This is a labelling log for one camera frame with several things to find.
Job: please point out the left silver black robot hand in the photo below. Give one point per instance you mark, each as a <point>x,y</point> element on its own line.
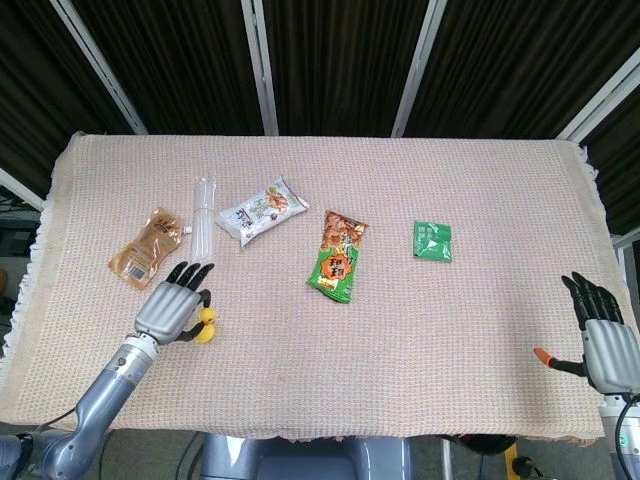
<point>167,310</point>

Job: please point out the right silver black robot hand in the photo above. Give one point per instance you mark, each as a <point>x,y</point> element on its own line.
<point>610,355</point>

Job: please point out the small yellow toy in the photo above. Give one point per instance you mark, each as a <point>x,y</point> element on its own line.
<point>207,324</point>

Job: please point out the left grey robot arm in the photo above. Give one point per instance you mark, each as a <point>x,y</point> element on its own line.
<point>100,400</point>

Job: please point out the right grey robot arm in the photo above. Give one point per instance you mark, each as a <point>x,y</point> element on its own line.
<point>612,440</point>

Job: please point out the brown transparent refill pouch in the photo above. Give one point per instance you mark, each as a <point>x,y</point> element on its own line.
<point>142,247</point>

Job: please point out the clear plastic straw bundle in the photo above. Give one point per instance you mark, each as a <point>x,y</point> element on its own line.
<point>202,230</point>

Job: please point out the white snack bag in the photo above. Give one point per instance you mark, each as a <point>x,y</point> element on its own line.
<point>260,210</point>

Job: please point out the green orange snack bag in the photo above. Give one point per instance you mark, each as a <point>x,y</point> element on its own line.
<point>335,265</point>

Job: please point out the beige woven tablecloth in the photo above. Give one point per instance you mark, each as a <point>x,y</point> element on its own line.
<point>350,350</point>

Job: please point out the small green sachet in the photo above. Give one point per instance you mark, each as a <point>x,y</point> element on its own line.
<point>432,241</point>

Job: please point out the dark pleated curtain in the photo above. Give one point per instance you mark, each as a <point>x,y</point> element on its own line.
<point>340,60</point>

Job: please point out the white metal frame post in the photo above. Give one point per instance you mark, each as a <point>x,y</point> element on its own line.
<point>417,67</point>
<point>100,67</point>
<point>260,65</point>
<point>20,187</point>
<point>600,100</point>

